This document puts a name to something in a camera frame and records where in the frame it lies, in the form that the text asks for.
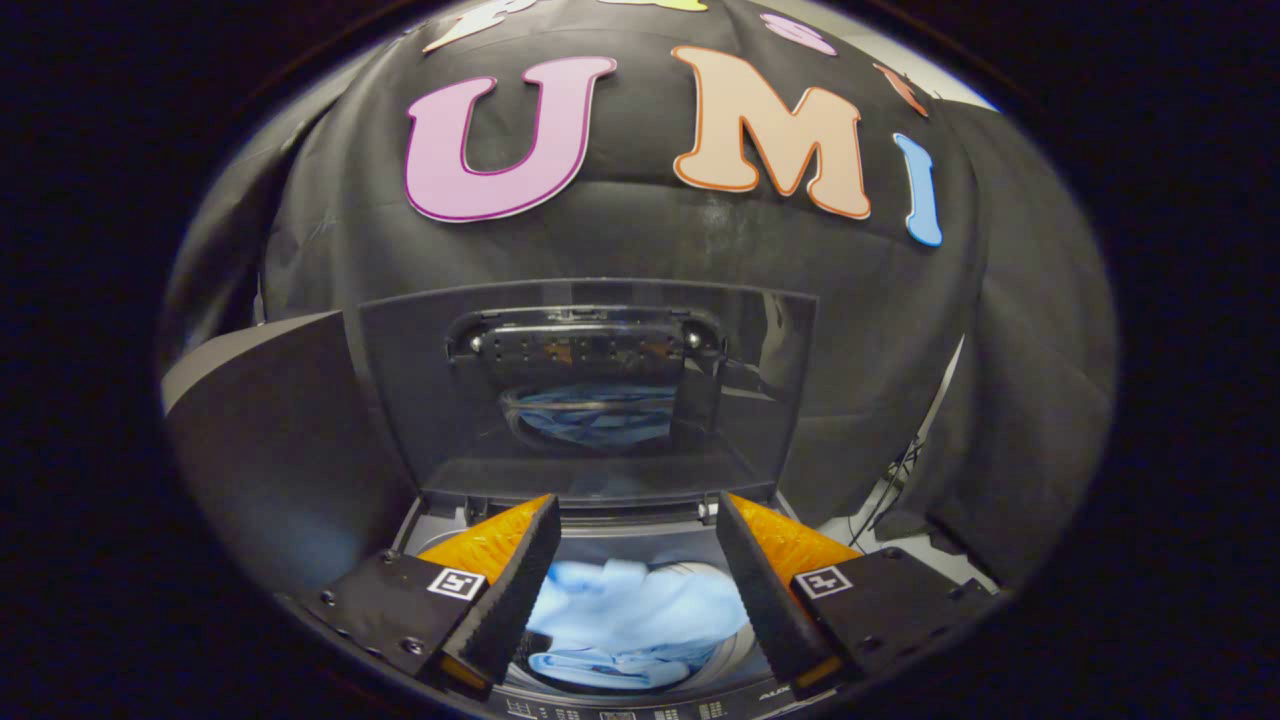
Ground light blue garment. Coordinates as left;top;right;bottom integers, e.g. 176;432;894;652
525;558;751;691

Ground hanging black cable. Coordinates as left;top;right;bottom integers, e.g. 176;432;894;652
850;435;926;546

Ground black backdrop cloth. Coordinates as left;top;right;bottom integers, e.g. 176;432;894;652
160;0;1119;591

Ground white cabinet with dark top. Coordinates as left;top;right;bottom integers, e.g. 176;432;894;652
160;310;421;591

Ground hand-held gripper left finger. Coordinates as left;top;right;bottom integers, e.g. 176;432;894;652
290;493;563;696

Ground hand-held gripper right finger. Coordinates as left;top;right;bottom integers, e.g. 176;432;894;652
715;490;1001;701

